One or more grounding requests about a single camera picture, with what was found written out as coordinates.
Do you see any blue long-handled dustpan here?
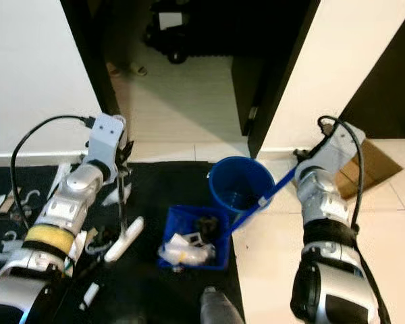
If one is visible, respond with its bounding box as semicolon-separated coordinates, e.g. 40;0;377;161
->
157;159;304;271

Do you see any white hand brush thin handle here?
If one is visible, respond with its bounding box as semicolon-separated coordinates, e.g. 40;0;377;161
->
103;162;145;264

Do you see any blue plastic bucket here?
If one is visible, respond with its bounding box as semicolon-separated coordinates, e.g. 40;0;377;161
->
208;157;276;215

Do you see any open brown cardboard box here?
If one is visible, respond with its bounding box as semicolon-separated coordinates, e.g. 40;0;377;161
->
337;138;404;200

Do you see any white plastic strip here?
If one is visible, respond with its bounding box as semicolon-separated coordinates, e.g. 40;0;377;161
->
49;164;68;200

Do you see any black open door leaf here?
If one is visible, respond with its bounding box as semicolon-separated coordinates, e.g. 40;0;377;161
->
232;54;271;136

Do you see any black wooden panel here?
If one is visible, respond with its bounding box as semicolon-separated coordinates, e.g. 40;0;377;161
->
341;13;405;139

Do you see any clear bottle yellow label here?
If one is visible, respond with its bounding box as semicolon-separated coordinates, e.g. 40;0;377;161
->
161;233;217;266

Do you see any white paper label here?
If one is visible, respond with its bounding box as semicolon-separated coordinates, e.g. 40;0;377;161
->
159;12;183;31

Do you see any black wheeled case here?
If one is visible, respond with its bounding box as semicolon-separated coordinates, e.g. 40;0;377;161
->
145;0;234;65

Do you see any grey robot right leg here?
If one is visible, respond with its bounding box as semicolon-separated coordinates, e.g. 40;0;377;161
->
201;287;244;324

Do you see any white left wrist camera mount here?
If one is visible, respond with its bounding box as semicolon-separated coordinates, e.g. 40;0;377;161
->
88;113;124;168

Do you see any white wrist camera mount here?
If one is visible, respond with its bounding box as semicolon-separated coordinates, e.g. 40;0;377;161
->
300;124;365;180
88;113;124;168

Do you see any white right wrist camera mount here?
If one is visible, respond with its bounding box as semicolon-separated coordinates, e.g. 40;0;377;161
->
300;124;365;180

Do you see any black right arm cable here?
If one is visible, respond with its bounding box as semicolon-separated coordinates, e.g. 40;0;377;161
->
317;115;394;324

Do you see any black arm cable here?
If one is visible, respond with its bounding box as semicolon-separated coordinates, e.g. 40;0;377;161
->
11;115;95;227
317;115;394;324

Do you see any black door frame post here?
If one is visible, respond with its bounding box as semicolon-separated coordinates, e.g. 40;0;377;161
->
248;0;321;159
61;0;122;115

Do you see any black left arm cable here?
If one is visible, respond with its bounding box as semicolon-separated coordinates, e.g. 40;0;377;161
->
11;115;95;227

